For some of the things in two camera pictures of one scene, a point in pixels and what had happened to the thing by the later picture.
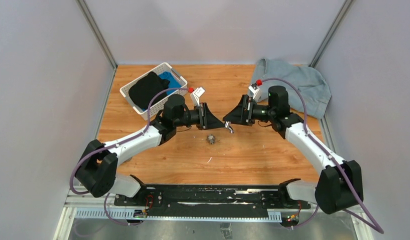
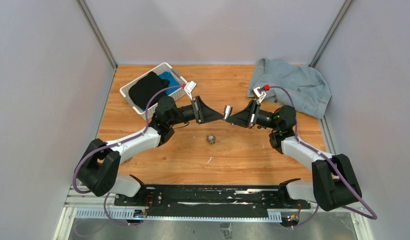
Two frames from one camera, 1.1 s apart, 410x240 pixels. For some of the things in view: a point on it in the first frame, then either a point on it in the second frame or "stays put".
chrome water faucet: [227, 125] to [227, 111]
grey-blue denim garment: [315, 87] stays put
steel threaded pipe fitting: [210, 138] stays put
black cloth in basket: [143, 90] stays put
